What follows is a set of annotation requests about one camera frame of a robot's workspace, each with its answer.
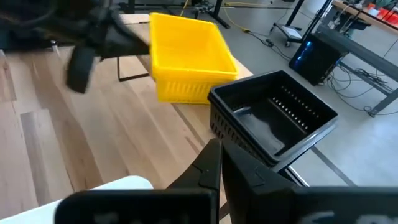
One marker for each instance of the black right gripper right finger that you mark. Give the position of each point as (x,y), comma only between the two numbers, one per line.
(248,193)

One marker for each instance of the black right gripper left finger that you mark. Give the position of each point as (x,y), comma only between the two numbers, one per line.
(208,168)

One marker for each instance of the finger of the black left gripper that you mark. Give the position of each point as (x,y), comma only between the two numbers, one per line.
(80,71)
(124,43)

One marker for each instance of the black slotted plastic basket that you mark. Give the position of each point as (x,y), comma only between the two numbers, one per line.
(222,124)
(264,124)

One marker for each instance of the yellow slotted plastic basket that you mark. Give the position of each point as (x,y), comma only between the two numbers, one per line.
(186,46)
(186,91)

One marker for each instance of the white plastic basket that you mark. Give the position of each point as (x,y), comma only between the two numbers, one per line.
(130,183)

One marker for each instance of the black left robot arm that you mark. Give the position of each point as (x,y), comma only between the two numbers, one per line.
(21,21)

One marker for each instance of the black computer tower blue light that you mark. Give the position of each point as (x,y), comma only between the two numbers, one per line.
(314,59)

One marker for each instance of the black rolling stand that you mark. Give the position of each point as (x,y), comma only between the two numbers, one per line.
(290,31)

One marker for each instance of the red bin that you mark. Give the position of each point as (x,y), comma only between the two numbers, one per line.
(388,15)

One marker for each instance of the black frame wooden shelf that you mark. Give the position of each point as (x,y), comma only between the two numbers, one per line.
(133,77)

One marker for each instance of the black frame wooden desk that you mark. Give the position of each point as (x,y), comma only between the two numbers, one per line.
(357,46)

